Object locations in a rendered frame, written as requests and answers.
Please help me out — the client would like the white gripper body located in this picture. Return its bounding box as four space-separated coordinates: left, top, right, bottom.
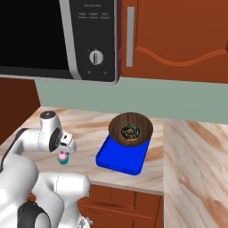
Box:
59 138 77 156

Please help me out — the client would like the pink and teal cupcake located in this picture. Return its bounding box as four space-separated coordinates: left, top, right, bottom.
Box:
57 151 70 167

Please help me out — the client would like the dark wooden bowl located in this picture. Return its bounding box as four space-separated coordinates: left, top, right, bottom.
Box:
108 111 154 148

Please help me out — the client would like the blue tray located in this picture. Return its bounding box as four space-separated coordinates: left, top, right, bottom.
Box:
94 133 152 176

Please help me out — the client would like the chocolate sprinkled donut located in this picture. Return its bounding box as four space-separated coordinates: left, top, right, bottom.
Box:
120 124 141 142

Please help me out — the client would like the dark brown side panel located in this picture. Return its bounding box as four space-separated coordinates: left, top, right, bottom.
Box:
0 77 41 145

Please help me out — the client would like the brown base cupboard front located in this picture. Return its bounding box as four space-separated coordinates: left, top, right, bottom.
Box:
77 183 165 228

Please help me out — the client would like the silver microwave knob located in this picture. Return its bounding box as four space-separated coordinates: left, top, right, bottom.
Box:
88 49 105 66

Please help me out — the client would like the black and silver microwave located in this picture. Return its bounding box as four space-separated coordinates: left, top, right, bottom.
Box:
0 0 122 86

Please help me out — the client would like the grey cupboard door handle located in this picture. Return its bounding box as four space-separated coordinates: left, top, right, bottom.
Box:
126 6 135 69

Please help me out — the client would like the brown wall cupboard door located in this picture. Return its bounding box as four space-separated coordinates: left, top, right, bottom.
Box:
120 0 228 85

